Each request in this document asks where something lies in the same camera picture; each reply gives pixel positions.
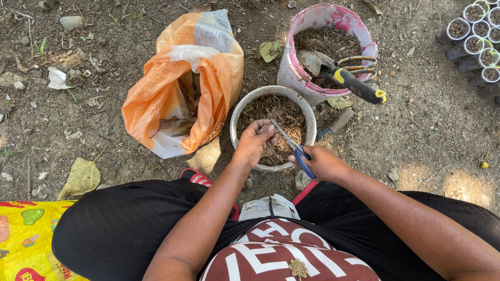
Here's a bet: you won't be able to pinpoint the grey stone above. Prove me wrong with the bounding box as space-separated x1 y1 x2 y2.
59 15 84 31

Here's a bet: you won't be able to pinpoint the wooden handled tool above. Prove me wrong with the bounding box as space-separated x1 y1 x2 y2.
315 108 355 142

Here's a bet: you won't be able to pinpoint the person's left hand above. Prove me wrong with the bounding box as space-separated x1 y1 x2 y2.
232 119 280 170

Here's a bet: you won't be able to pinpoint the white plastic scrap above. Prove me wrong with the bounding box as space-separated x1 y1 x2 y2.
47 66 73 90

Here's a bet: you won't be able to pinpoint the red sandal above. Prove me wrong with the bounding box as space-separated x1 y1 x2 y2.
179 168 240 221
292 178 319 206

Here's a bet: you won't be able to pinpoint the group of white seedling tubes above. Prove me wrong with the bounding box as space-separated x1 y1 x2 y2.
435 0 500 99

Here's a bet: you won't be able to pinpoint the blue handled scissors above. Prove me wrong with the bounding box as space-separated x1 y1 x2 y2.
270 119 317 180

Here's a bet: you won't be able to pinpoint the black yellow handled trowel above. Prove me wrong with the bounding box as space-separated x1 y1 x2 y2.
296 49 387 105

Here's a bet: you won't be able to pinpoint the grey round pot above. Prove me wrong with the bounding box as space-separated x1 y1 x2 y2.
230 85 317 173

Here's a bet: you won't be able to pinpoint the maroon white printed shirt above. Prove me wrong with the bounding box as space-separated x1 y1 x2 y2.
199 218 381 281

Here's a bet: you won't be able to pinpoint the pale green fallen leaf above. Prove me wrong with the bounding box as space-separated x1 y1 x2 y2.
327 96 352 109

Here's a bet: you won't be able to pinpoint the yellow printed plastic mat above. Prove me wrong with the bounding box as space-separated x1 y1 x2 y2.
0 201 89 281

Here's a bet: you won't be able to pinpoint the person's right hand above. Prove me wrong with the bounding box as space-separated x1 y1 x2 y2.
288 145 351 184

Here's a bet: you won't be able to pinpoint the pink stained white bucket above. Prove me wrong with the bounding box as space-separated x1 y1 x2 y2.
277 3 379 106

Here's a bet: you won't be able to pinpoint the gold turtle brooch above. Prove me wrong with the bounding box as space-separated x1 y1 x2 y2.
289 258 308 281

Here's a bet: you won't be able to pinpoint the black trousers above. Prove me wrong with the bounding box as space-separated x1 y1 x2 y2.
51 178 500 281

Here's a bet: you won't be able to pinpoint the chopped dried leaves heap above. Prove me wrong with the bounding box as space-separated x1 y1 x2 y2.
237 95 307 166

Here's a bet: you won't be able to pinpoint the small pale stone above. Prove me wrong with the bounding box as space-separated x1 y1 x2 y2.
294 170 313 192

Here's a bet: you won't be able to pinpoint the large yellow fallen leaf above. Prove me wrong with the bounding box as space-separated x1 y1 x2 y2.
57 157 101 201

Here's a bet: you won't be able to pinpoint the orange white woven sack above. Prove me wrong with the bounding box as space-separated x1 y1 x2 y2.
121 9 245 160

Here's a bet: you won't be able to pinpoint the white folded cloth bag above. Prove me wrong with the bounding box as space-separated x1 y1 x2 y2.
238 194 301 222

